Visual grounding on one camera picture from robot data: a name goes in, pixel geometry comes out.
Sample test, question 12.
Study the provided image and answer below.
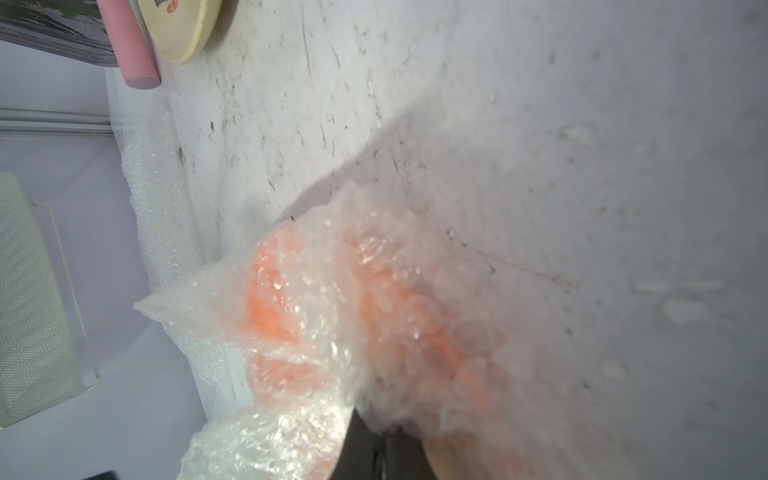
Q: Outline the clear bubble wrap sheet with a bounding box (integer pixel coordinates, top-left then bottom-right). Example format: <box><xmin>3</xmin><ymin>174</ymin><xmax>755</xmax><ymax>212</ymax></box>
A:
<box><xmin>108</xmin><ymin>87</ymin><xmax>235</xmax><ymax>420</ymax></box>
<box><xmin>137</xmin><ymin>182</ymin><xmax>544</xmax><ymax>479</ymax></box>

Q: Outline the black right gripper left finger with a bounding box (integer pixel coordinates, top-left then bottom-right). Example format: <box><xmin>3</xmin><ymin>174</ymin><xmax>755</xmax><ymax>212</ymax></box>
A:
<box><xmin>329</xmin><ymin>411</ymin><xmax>380</xmax><ymax>480</ymax></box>

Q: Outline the cream floral dinner plate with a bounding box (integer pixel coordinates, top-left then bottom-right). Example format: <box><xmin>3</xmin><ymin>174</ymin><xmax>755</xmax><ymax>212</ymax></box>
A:
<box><xmin>138</xmin><ymin>0</ymin><xmax>223</xmax><ymax>64</ymax></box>

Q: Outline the white mesh two-tier shelf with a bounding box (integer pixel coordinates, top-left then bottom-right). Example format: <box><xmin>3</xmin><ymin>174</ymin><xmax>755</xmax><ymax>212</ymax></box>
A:
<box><xmin>1</xmin><ymin>172</ymin><xmax>101</xmax><ymax>428</ymax></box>

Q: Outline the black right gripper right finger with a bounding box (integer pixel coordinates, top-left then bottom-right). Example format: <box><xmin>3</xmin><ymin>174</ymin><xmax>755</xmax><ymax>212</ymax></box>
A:
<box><xmin>379</xmin><ymin>430</ymin><xmax>436</xmax><ymax>480</ymax></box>

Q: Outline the orange dinner plate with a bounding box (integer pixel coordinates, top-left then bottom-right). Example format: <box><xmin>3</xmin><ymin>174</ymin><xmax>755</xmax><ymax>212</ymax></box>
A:
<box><xmin>242</xmin><ymin>222</ymin><xmax>534</xmax><ymax>479</ymax></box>

